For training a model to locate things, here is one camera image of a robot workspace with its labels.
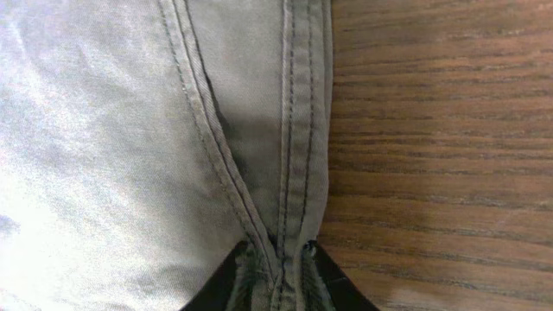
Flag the grey shorts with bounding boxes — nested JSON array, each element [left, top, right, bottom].
[[1, 0, 334, 310]]

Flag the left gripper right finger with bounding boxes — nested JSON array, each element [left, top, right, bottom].
[[309, 240, 379, 311]]

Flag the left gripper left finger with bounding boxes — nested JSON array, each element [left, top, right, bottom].
[[179, 242, 247, 311]]

